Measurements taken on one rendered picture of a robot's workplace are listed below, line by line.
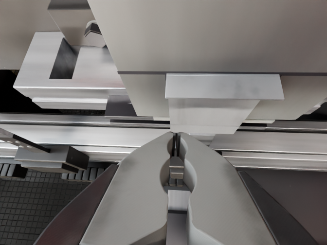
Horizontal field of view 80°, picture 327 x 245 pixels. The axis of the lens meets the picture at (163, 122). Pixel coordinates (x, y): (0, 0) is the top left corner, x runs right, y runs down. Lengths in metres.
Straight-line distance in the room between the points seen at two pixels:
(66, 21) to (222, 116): 0.21
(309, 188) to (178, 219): 0.68
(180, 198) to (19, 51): 0.34
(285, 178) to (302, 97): 0.63
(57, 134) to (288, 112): 0.50
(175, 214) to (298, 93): 0.16
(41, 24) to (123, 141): 0.29
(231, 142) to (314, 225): 0.45
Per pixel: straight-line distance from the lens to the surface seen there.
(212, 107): 0.20
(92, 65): 0.28
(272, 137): 0.53
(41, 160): 0.51
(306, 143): 0.57
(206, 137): 0.28
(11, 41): 0.40
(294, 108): 0.23
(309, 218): 0.84
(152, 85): 0.17
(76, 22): 0.28
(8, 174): 0.80
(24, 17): 0.35
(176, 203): 0.23
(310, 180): 0.87
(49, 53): 0.32
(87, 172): 0.66
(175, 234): 0.22
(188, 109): 0.21
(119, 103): 0.25
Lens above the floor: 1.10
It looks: 23 degrees down
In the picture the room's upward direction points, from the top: 177 degrees counter-clockwise
